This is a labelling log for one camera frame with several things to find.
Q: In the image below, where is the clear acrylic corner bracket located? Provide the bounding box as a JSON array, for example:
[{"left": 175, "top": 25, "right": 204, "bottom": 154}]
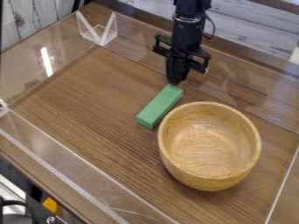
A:
[{"left": 76, "top": 11, "right": 117, "bottom": 46}]

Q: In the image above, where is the clear acrylic enclosure wall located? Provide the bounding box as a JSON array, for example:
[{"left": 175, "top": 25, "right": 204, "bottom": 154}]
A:
[{"left": 0, "top": 4, "right": 299, "bottom": 224}]

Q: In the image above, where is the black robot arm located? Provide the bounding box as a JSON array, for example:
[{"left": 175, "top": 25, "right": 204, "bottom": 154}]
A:
[{"left": 153, "top": 0, "right": 213, "bottom": 85}]

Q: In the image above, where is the yellow label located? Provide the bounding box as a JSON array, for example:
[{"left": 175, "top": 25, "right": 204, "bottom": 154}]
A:
[{"left": 41, "top": 198, "right": 58, "bottom": 214}]

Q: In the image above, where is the brown wooden bowl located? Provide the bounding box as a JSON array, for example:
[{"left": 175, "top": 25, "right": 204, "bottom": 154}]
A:
[{"left": 157, "top": 101, "right": 261, "bottom": 192}]

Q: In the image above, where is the black cable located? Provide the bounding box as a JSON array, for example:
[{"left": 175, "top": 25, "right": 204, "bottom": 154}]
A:
[{"left": 0, "top": 199, "right": 40, "bottom": 224}]

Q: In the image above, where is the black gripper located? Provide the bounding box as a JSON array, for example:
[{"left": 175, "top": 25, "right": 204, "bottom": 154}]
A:
[{"left": 153, "top": 15, "right": 211, "bottom": 84}]

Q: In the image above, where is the green rectangular block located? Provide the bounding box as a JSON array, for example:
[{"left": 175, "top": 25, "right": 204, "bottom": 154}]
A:
[{"left": 136, "top": 85, "right": 183, "bottom": 130}]

